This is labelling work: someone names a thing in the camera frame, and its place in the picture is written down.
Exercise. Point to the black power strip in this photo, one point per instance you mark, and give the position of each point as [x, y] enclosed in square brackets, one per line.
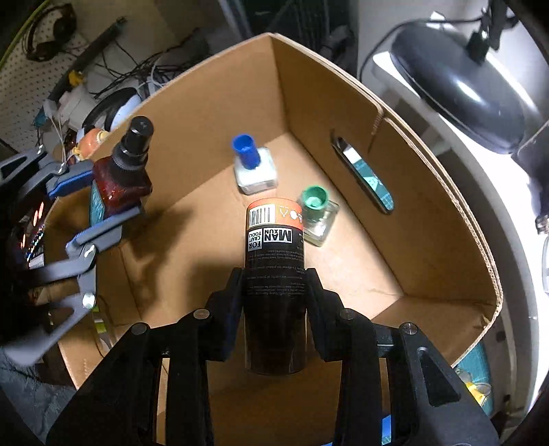
[96, 47]

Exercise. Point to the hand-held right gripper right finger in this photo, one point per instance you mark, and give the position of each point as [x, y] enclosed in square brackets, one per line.
[314, 300]

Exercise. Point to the black headphones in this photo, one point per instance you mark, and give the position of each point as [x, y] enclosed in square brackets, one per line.
[47, 30]

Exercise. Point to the white round headset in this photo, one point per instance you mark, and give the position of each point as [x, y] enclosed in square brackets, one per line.
[122, 107]

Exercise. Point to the clear bottle green cap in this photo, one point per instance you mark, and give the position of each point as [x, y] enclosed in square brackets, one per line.
[315, 206]

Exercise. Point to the white pegboard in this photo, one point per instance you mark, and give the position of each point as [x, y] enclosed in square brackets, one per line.
[17, 85]

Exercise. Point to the white bottle blue cap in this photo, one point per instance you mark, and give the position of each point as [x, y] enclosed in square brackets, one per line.
[256, 176]

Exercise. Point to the brown cardboard box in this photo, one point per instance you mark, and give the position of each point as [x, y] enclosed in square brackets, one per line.
[326, 85]

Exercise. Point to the black desk lamp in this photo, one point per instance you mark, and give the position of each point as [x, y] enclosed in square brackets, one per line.
[463, 94]

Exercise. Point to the dark red bottle black cap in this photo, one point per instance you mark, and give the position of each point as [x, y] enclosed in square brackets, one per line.
[122, 184]

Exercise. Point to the black spray can orange label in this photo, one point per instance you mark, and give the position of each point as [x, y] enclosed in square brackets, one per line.
[274, 274]

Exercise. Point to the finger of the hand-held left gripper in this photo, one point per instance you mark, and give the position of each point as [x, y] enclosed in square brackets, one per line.
[107, 228]
[70, 179]

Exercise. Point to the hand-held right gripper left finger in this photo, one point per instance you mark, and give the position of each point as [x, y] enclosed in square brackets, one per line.
[235, 300]

